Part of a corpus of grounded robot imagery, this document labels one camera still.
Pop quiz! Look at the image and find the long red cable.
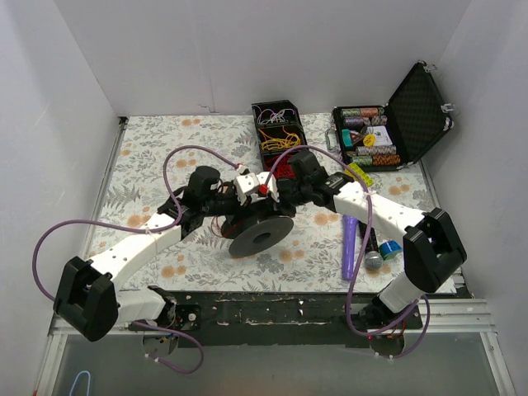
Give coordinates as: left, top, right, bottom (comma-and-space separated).
210, 216, 238, 240

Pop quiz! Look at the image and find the grey perforated cable spool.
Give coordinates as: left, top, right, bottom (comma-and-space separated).
220, 212, 294, 258

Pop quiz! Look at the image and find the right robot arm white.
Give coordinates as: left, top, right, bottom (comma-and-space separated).
260, 146, 467, 328

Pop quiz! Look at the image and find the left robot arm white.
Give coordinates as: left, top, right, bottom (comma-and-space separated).
54, 166, 278, 342

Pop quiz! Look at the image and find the floral patterned table mat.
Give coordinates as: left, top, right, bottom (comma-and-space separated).
78, 115, 460, 294

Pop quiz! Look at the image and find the yellow big blind button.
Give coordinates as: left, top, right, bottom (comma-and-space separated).
363, 134, 375, 147

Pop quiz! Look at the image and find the black glitter microphone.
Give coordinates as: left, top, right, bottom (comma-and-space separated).
364, 228, 383, 271

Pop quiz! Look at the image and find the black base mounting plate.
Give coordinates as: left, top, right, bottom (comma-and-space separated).
173, 292, 422, 352

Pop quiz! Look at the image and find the white card deck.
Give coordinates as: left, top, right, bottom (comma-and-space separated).
367, 125, 393, 146

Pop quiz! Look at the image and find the black poker chip case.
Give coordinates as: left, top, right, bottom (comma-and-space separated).
332, 61, 454, 172

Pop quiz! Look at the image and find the blue green brick block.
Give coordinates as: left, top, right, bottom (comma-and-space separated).
379, 240, 403, 261

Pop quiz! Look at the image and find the red wire bundle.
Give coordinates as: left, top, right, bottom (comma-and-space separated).
266, 154, 298, 179

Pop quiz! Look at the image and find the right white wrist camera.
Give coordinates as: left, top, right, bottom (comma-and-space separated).
257, 172, 280, 202

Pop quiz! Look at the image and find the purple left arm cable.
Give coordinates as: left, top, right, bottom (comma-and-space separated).
31, 144, 248, 375

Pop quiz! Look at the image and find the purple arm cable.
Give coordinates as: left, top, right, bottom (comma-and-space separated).
266, 144, 431, 359
31, 144, 248, 375

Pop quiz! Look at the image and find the yellow wire bundle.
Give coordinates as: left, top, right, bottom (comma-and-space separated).
262, 132, 302, 153

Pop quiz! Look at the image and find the black compartment cable box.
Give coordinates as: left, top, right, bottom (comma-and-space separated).
251, 100, 306, 171

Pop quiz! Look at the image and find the white purple wire bundle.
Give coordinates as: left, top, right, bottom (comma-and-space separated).
257, 106, 296, 127

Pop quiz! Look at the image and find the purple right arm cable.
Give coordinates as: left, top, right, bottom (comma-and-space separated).
266, 144, 431, 359

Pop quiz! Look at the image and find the blue loop cord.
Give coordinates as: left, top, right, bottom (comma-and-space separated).
68, 370, 93, 396

